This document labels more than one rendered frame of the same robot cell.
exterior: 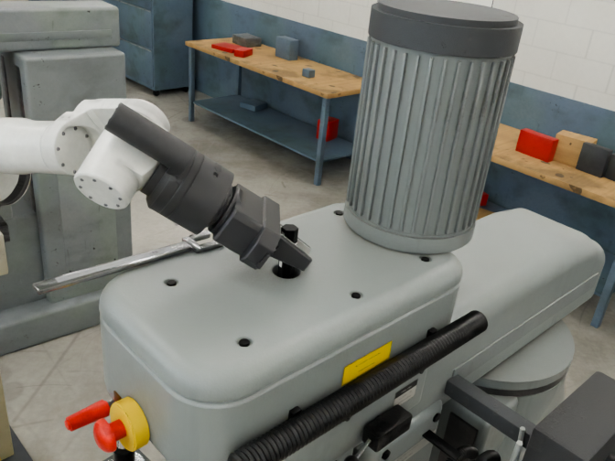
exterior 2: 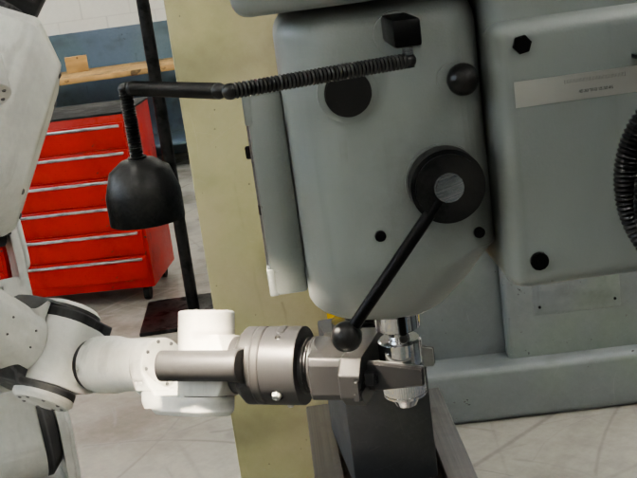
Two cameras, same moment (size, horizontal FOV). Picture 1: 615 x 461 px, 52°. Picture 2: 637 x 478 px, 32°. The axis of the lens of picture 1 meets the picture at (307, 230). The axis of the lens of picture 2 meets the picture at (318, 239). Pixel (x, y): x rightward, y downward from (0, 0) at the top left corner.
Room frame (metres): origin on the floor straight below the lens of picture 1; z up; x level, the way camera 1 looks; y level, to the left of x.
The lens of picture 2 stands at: (-0.15, -0.71, 1.69)
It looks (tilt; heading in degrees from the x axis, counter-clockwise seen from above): 15 degrees down; 44
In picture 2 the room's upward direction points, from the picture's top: 8 degrees counter-clockwise
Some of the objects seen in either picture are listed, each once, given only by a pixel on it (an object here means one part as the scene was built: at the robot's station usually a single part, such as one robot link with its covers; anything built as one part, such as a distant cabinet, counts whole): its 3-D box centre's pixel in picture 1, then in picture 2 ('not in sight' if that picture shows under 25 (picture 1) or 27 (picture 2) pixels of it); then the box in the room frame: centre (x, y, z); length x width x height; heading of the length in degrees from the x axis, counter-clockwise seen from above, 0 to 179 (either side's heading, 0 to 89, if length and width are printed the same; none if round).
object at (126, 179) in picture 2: not in sight; (142, 188); (0.48, 0.13, 1.48); 0.07 x 0.07 x 0.06
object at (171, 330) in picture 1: (290, 316); not in sight; (0.72, 0.01, 1.81); 0.47 x 0.26 x 0.16; 136
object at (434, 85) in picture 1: (426, 124); not in sight; (0.88, -0.15, 2.05); 0.20 x 0.20 x 0.32
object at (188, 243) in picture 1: (133, 261); not in sight; (0.68, 0.22, 1.89); 0.24 x 0.04 x 0.01; 133
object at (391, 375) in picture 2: not in sight; (394, 376); (0.68, 0.01, 1.24); 0.06 x 0.02 x 0.03; 115
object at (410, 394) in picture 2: not in sight; (402, 370); (0.70, 0.02, 1.23); 0.05 x 0.05 x 0.06
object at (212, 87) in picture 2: not in sight; (178, 89); (0.47, 0.04, 1.58); 0.17 x 0.01 x 0.01; 82
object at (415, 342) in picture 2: not in sight; (399, 341); (0.70, 0.02, 1.26); 0.05 x 0.05 x 0.01
